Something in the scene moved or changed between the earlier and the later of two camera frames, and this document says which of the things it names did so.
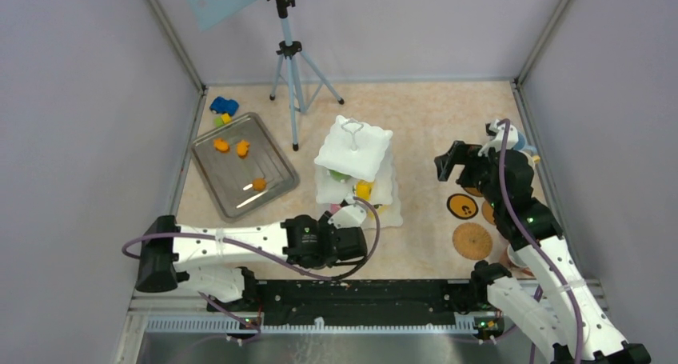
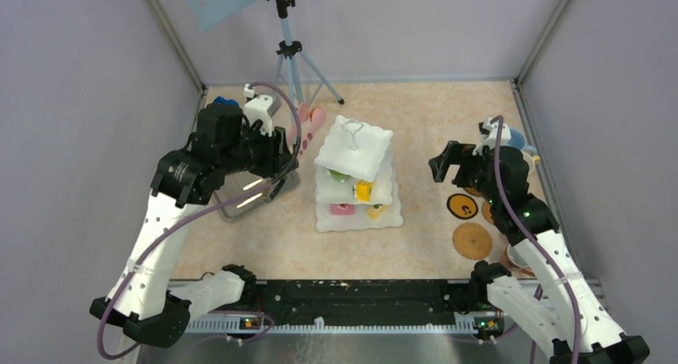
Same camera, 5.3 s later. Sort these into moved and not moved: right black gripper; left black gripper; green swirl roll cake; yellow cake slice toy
Moved: left black gripper
Not moved: yellow cake slice toy; right black gripper; green swirl roll cake
